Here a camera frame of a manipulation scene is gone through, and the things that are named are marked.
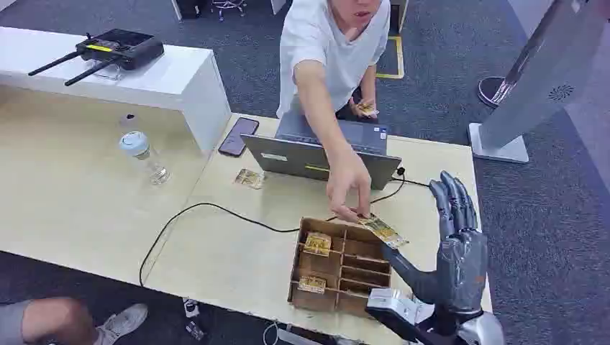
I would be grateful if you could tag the person's left hand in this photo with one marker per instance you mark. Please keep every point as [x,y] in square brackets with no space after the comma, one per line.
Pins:
[358,108]

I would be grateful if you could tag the person's right hand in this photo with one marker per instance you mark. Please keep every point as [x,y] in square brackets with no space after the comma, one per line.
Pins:
[348,183]

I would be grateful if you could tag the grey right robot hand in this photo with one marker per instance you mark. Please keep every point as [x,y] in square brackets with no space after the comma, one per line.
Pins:
[460,266]

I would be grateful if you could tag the gold cards bundle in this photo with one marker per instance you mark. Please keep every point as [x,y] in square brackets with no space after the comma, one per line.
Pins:
[368,109]

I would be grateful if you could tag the gold printed card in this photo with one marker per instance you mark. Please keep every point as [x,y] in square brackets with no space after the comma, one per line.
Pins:
[383,232]
[249,178]

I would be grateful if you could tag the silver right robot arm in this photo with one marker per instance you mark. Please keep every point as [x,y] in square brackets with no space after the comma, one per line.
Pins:
[481,333]

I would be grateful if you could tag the grey open laptop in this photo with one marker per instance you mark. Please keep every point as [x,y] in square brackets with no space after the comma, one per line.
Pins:
[305,159]

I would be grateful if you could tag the yellow floor tape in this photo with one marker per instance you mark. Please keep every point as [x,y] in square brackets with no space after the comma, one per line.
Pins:
[398,57]

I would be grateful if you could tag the gold card stack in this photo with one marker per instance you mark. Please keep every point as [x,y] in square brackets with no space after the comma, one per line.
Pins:
[318,244]
[312,284]

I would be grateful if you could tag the wooden compartment card box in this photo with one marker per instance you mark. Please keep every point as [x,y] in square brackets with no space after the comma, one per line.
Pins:
[324,266]

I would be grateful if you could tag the dark smartphone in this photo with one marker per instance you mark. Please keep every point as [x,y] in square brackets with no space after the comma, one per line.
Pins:
[238,137]

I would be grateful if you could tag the round dark stand base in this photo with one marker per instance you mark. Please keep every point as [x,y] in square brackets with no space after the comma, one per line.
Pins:
[488,93]

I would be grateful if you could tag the office chair base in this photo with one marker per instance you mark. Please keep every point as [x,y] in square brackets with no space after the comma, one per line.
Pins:
[228,5]

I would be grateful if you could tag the grey display on stand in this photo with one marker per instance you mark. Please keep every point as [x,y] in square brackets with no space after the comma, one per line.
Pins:
[538,81]

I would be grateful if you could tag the white raised counter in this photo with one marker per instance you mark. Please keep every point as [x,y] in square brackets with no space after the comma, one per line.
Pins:
[157,81]

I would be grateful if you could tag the clear plastic water bottle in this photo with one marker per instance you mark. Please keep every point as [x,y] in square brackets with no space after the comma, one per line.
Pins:
[140,154]

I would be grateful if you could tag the black remote controller with antennas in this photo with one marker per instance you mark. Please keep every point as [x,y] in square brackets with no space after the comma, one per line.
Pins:
[121,47]

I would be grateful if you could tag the clear controller stand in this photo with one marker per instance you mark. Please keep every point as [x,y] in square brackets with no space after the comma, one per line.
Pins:
[108,71]

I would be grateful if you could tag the pale sneaker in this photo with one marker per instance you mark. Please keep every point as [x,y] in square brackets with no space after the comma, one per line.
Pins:
[121,324]

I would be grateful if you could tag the person's leg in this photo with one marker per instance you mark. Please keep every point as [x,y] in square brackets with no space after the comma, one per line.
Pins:
[52,321]

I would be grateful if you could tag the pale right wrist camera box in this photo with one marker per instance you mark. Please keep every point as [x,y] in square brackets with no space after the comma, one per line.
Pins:
[395,302]

